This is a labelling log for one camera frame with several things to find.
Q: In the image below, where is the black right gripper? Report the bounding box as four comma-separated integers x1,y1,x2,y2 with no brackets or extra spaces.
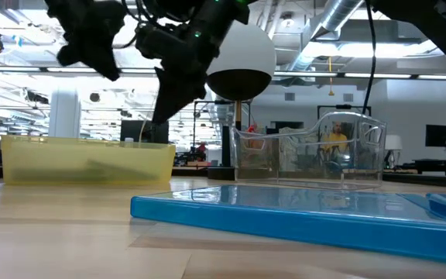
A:
151,26,219,126

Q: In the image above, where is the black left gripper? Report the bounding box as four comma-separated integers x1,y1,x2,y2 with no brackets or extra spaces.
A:
44,0,128,82

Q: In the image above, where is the clear plastic bin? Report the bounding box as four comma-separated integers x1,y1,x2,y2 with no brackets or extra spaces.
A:
231,111,388,191

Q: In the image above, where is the ceiling light strip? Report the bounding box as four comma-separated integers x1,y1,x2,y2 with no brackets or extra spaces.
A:
273,71,446,81
0,66,193,75

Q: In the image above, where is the black desk monitor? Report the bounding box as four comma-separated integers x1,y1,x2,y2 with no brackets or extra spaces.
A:
120,119,170,145

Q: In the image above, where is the white building column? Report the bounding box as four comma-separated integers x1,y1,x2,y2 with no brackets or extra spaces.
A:
47,88,81,140

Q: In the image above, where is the white globe table lamp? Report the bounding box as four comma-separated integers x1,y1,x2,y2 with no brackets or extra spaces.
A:
206,19,277,181

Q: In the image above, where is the yellow translucent plastic bin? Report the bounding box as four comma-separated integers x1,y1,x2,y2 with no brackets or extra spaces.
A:
0,134,177,186

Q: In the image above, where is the person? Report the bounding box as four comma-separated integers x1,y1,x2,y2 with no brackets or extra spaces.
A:
323,121,351,171

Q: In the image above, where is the white shade lamp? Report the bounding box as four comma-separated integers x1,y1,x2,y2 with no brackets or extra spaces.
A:
384,134,404,168

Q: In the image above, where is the dark desk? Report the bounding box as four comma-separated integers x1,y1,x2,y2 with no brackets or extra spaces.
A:
395,157,446,176

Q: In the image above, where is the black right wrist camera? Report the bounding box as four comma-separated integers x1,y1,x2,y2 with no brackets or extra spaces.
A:
136,23,170,60

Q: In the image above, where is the yellow hanging cord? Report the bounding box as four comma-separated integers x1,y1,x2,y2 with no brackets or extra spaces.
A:
326,57,335,97

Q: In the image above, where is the silver ventilation duct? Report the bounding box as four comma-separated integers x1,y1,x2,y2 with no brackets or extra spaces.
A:
284,0,365,73

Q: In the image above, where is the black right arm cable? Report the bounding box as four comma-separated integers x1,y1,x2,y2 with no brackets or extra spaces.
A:
362,0,377,116

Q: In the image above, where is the black wall monitor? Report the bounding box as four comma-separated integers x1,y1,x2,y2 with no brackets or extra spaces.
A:
425,124,446,148

